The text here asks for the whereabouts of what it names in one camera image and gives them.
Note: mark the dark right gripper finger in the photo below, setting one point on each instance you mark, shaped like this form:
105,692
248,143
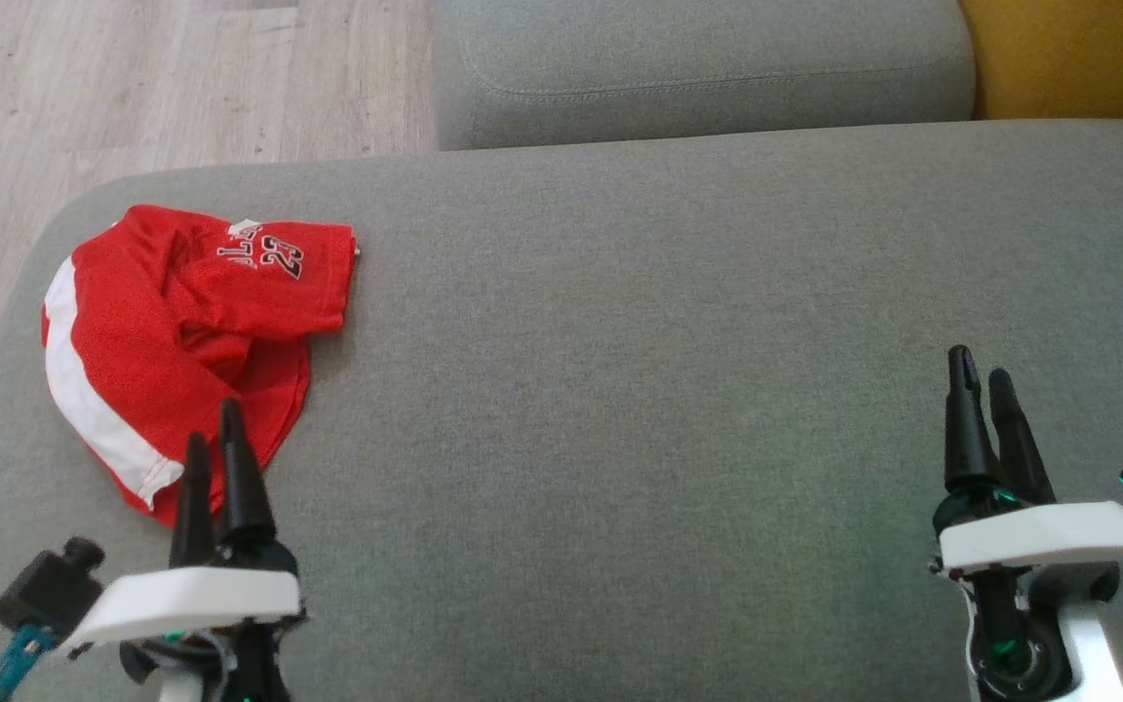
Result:
966,429
1018,448

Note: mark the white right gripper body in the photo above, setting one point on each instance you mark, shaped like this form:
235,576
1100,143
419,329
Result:
1039,536

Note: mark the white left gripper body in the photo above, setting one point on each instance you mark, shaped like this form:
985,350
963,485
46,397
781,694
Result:
191,600

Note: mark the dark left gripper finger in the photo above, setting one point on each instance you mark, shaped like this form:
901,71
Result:
242,487
195,507

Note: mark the red white basketball jersey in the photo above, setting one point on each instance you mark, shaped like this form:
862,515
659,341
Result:
123,390

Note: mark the red basketball shorts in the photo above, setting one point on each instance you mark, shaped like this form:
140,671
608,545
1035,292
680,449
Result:
269,292

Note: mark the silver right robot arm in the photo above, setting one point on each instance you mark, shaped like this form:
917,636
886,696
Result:
1098,653

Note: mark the yellow cushion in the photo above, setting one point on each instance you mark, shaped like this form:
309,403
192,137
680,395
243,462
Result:
1078,54

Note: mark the grey sofa back cushion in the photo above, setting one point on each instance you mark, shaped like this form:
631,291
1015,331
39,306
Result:
698,68

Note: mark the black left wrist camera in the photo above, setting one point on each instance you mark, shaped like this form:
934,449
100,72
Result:
45,590

